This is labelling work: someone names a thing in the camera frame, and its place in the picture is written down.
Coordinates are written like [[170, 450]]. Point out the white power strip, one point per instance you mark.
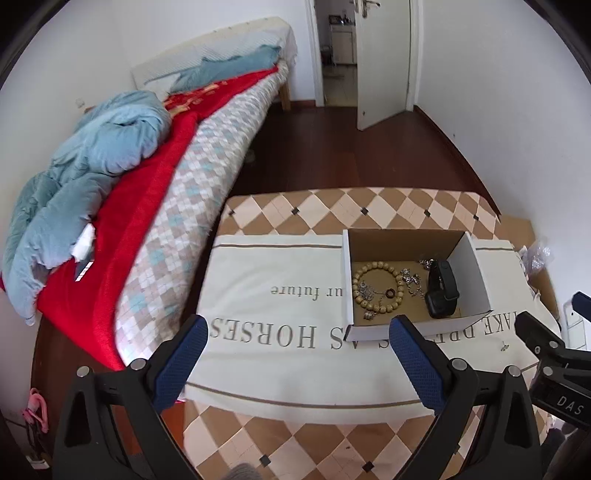
[[577, 332]]

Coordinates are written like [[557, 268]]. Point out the black smart band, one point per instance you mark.
[[441, 300]]

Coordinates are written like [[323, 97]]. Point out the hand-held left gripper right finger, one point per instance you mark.
[[415, 364]]

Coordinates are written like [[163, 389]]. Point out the checkered bedspread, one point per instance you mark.
[[203, 161]]

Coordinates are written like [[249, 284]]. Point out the brown cardboard sheet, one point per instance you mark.
[[545, 286]]

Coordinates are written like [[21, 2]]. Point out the wooden bed frame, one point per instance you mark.
[[285, 94]]

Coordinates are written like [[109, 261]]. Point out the white padded headboard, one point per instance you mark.
[[194, 50]]

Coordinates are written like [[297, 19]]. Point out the diamond pattern printed tablecloth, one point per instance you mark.
[[286, 323]]

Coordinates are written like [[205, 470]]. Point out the teal blanket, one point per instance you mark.
[[231, 69]]

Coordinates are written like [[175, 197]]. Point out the clear plastic bag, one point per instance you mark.
[[535, 256]]

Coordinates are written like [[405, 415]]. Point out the pink plastic hanger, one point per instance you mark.
[[37, 410]]

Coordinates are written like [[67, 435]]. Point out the white door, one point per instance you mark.
[[383, 60]]

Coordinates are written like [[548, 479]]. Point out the blue crumpled duvet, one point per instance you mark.
[[92, 152]]

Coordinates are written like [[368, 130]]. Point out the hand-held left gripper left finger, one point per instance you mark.
[[180, 364]]

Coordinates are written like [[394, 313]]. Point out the white cabinet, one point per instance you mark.
[[344, 44]]

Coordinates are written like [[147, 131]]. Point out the white cardboard box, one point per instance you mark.
[[369, 331]]

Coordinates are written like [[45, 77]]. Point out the red blanket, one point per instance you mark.
[[138, 207]]

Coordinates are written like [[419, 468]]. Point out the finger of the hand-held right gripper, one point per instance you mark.
[[582, 305], [545, 339]]

